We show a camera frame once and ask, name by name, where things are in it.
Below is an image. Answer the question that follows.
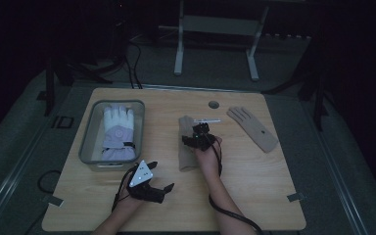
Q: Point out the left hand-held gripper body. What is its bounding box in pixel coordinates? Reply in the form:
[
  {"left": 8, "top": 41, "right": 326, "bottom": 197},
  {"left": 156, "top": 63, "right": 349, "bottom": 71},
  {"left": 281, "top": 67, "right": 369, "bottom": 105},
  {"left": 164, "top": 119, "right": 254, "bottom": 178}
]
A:
[{"left": 128, "top": 160, "right": 165, "bottom": 205}]

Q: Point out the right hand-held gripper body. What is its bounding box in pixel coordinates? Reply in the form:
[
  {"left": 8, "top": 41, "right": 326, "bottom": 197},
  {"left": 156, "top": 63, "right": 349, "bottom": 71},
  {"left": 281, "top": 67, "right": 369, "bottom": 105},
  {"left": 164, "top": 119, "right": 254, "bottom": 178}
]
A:
[{"left": 189, "top": 117, "right": 222, "bottom": 152}]

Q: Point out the white purple ski glove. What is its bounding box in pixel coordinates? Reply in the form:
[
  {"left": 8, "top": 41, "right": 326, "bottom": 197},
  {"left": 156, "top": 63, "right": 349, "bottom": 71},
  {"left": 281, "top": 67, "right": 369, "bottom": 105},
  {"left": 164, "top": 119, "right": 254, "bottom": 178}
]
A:
[{"left": 101, "top": 104, "right": 137, "bottom": 163}]

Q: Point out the clear plastic bin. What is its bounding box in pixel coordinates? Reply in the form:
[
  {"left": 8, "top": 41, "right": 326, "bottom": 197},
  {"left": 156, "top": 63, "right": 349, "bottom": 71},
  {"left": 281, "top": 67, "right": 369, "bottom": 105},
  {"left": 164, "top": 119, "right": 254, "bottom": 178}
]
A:
[{"left": 77, "top": 99, "right": 146, "bottom": 171}]

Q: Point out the person's left hand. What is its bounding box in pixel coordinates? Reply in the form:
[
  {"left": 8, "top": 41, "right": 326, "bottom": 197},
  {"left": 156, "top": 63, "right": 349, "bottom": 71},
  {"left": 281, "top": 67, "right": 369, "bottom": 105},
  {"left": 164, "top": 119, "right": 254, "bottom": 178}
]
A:
[{"left": 114, "top": 190, "right": 145, "bottom": 213}]

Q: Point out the person's right hand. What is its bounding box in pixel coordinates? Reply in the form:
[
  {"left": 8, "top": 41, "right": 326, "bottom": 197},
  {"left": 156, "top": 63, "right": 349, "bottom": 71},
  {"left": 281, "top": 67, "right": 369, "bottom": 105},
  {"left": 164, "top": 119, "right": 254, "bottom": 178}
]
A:
[{"left": 193, "top": 135, "right": 224, "bottom": 179}]

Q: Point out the beige glove with dark mark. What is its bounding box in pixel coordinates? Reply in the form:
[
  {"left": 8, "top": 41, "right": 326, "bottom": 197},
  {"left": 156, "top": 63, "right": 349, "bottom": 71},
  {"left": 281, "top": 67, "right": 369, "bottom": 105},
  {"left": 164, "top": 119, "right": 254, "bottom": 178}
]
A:
[{"left": 226, "top": 106, "right": 279, "bottom": 154}]

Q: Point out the grey tape piece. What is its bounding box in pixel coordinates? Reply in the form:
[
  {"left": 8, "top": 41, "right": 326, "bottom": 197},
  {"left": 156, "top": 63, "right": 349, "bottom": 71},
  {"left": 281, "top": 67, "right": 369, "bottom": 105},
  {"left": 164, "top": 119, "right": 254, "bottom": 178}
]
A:
[
  {"left": 286, "top": 191, "right": 307, "bottom": 203},
  {"left": 41, "top": 194, "right": 66, "bottom": 209}
]

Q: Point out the black floor tape mark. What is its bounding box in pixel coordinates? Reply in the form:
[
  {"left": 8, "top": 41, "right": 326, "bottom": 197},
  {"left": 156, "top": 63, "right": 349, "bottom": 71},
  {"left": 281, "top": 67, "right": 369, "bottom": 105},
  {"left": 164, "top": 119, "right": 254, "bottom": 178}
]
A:
[{"left": 51, "top": 115, "right": 75, "bottom": 129}]

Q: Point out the white metal stand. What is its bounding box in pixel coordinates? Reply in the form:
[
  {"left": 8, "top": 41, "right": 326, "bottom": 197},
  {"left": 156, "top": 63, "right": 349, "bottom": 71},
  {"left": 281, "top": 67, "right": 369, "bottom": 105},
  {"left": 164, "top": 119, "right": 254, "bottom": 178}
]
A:
[{"left": 172, "top": 0, "right": 270, "bottom": 82}]

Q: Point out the black tripod stand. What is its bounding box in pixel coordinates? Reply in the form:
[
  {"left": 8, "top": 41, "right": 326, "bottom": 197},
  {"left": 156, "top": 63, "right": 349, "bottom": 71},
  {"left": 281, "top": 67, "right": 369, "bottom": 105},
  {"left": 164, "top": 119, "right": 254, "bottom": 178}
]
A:
[
  {"left": 261, "top": 38, "right": 329, "bottom": 132},
  {"left": 43, "top": 54, "right": 114, "bottom": 118}
]

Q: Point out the pale power strip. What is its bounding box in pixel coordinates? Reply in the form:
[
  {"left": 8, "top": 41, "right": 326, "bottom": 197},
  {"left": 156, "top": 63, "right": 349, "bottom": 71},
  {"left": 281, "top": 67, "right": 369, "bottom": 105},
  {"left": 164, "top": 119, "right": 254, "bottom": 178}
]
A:
[{"left": 263, "top": 31, "right": 311, "bottom": 41}]

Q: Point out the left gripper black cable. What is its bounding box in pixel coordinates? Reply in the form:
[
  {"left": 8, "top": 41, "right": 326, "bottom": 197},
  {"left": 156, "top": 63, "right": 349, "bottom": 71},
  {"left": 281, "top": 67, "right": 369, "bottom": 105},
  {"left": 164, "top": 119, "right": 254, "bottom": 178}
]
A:
[{"left": 111, "top": 165, "right": 135, "bottom": 213}]

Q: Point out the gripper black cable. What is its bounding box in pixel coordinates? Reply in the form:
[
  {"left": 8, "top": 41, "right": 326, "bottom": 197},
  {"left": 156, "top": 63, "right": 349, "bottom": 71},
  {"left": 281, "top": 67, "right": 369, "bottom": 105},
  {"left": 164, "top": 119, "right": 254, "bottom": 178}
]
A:
[
  {"left": 111, "top": 165, "right": 135, "bottom": 213},
  {"left": 208, "top": 139, "right": 265, "bottom": 235}
]

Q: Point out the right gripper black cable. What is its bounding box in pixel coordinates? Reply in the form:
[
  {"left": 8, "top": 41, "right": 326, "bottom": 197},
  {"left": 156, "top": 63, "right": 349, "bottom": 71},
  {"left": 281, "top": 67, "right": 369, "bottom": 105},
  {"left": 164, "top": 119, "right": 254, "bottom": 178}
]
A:
[{"left": 208, "top": 139, "right": 265, "bottom": 235}]

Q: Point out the black looped floor cable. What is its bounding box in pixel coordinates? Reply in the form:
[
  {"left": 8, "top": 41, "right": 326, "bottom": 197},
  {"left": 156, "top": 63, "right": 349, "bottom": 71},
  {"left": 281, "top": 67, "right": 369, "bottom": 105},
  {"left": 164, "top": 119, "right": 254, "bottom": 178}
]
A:
[{"left": 36, "top": 168, "right": 63, "bottom": 195}]

